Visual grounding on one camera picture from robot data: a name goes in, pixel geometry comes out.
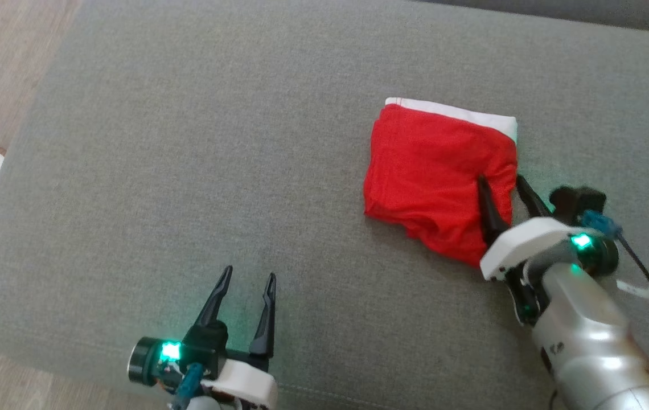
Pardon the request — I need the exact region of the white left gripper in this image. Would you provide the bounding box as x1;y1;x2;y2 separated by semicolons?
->
195;265;278;410

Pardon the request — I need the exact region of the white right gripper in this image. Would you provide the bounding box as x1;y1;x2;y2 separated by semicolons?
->
477;175;585;326

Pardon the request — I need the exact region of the red basketball jersey black lettering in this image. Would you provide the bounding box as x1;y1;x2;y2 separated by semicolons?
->
363;97;519;268

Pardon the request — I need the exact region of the large grey sofa ottoman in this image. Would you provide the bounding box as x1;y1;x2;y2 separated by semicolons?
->
0;0;649;410

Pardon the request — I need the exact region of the white cable tie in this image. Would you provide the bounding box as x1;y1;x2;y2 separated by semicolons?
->
616;279;649;298

